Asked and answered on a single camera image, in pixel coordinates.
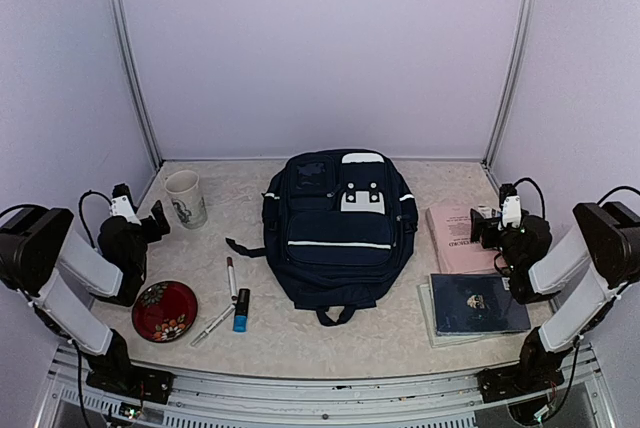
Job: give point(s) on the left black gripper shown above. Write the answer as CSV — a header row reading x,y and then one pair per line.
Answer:
x,y
155,233

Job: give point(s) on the right aluminium frame post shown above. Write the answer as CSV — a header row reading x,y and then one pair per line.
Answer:
x,y
516,58

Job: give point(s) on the aluminium frame post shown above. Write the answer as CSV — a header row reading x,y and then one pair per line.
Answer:
x,y
133,82
516,58

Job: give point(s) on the white patterned ceramic cup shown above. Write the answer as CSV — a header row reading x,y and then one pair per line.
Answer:
x,y
183,189

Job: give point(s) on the navy blue student backpack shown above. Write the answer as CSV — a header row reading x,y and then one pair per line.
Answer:
x,y
339,227

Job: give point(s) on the black and blue stamp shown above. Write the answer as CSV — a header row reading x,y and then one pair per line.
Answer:
x,y
241,311

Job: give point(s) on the white marker with red cap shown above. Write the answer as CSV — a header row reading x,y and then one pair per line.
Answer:
x,y
231,279

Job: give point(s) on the red floral plate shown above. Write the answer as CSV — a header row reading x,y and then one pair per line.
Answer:
x,y
164,312

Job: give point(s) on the pink paperback book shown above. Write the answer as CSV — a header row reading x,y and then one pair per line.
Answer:
x,y
450,229

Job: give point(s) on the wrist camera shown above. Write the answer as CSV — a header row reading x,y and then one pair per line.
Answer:
x,y
510,206
122,204

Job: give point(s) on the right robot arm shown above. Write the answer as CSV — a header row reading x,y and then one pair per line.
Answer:
x,y
603,247

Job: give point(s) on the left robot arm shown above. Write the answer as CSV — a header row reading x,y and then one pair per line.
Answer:
x,y
40,248

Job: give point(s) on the grey white book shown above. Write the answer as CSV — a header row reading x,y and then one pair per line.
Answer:
x,y
441,341

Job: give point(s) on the dark blue book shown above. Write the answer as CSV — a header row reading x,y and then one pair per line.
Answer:
x,y
472,304

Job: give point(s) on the left aluminium frame post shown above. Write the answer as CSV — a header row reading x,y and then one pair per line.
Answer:
x,y
133,82

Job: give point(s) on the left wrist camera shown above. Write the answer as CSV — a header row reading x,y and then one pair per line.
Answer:
x,y
122,204

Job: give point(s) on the clear plastic syringe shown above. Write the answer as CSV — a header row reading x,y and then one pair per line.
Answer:
x,y
213,325

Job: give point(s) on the front aluminium rail base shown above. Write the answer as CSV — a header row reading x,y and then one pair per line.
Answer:
x,y
207,399

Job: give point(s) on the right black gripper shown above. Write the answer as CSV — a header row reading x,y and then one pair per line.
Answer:
x,y
478,223

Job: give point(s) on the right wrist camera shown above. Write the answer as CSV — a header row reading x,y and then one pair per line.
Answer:
x,y
510,206

